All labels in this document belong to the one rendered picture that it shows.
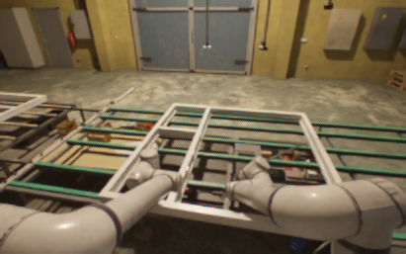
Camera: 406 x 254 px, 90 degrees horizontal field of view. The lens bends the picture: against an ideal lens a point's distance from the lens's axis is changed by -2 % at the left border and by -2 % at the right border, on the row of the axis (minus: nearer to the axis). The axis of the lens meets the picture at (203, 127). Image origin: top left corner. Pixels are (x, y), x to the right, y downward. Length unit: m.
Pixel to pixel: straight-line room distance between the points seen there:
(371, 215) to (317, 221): 0.12
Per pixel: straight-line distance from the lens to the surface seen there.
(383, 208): 0.60
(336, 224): 0.54
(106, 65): 8.52
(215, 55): 7.39
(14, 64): 10.99
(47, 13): 9.97
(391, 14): 8.18
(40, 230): 0.47
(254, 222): 1.24
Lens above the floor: 1.89
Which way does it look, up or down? 29 degrees down
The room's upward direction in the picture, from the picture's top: straight up
